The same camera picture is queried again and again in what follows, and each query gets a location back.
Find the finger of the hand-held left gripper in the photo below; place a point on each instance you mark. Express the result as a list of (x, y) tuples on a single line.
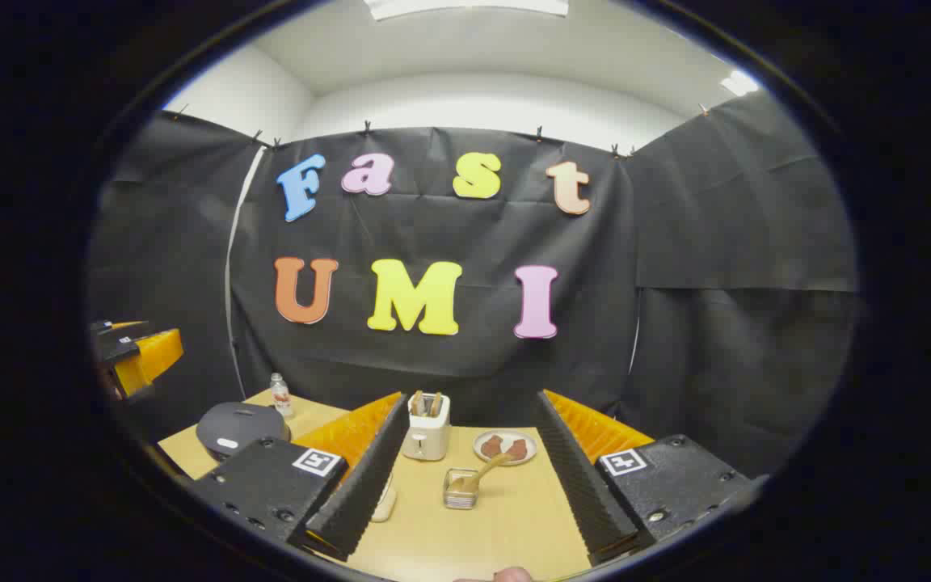
[(110, 327), (126, 349)]

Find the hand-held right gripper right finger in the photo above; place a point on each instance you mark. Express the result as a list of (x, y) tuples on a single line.
[(575, 485)]

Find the black backdrop cloth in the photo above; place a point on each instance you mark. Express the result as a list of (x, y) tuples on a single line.
[(449, 234)]

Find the wooden spoon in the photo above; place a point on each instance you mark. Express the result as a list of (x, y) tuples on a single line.
[(486, 470)]

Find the toast slice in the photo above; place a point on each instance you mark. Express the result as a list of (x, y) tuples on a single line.
[(417, 402), (436, 403)]

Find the dark grey rice cooker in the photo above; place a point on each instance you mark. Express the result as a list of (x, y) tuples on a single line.
[(239, 424)]

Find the white round plate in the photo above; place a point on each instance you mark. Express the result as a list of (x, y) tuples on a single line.
[(506, 462)]

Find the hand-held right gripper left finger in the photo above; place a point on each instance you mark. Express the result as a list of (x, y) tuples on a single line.
[(368, 485)]

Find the brown meat piece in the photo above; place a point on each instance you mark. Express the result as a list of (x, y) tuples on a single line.
[(491, 445), (517, 449)]

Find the ceiling light panel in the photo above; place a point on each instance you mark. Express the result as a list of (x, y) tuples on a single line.
[(465, 6), (739, 83)]

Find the clear drink bottle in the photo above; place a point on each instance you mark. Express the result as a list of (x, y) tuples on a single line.
[(281, 398)]

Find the white toaster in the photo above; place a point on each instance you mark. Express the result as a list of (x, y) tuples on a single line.
[(425, 436)]

